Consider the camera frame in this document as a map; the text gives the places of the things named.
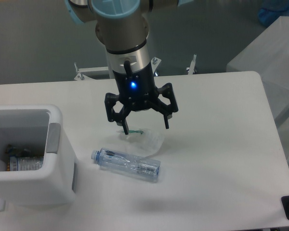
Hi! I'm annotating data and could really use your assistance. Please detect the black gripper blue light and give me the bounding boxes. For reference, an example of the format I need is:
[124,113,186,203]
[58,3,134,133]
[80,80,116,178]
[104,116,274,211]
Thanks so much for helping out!
[105,60,179,135]

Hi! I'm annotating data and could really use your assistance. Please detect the clear plastic cup green label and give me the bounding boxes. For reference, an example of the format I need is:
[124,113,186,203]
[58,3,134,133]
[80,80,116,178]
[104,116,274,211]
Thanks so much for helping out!
[117,128,165,157]

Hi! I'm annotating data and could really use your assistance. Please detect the clear plastic bottle blue cap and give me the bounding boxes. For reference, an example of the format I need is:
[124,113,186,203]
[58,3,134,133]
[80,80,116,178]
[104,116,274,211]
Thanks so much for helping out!
[91,148,161,182]

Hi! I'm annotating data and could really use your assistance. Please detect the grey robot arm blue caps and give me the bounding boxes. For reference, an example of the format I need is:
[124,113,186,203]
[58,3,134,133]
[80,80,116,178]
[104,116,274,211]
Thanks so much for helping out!
[65,0,188,134]

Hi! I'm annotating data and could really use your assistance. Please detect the white trash can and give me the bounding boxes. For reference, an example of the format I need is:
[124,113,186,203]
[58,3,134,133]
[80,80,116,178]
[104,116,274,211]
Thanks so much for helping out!
[0,104,77,205]

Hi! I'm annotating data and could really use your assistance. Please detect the dark trash in bin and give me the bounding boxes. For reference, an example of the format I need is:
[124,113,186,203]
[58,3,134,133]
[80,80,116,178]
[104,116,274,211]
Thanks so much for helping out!
[5,144,31,157]

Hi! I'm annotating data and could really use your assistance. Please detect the metal clamp bolt right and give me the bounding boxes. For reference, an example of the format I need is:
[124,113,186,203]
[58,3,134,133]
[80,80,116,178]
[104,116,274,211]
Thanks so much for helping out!
[186,54,197,75]

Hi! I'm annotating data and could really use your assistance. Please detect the bottle with label in bin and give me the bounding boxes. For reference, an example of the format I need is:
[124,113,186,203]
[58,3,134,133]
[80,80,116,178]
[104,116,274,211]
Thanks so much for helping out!
[7,156,44,171]

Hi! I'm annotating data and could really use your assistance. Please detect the blue plastic bag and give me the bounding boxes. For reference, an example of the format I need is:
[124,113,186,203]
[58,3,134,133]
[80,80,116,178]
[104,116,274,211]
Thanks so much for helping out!
[257,0,289,27]

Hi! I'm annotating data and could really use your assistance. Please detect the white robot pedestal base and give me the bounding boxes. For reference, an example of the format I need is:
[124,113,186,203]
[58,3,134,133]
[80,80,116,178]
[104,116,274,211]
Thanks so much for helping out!
[74,57,162,81]

